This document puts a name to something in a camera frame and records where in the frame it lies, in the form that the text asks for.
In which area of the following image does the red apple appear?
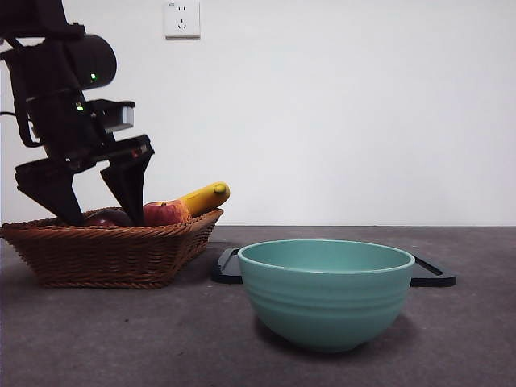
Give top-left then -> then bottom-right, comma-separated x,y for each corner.
143,201 -> 193,227

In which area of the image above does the white wall socket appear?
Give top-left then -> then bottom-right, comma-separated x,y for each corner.
164,1 -> 202,40

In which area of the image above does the brown wicker basket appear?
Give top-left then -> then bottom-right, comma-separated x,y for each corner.
0,208 -> 225,289

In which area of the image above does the teal ribbed bowl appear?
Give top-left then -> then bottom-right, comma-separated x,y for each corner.
237,239 -> 416,354

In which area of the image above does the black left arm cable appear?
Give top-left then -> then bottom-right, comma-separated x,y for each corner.
0,110 -> 43,148

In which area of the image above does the dark red plum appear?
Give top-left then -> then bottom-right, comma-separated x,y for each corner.
84,209 -> 134,227

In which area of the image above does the yellow banana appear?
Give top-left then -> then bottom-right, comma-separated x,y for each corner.
177,181 -> 231,219

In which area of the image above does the pale grey camera box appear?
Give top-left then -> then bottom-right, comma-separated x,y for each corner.
85,99 -> 136,133

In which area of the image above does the black rectangular tray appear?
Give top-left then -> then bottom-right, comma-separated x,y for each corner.
210,248 -> 458,288

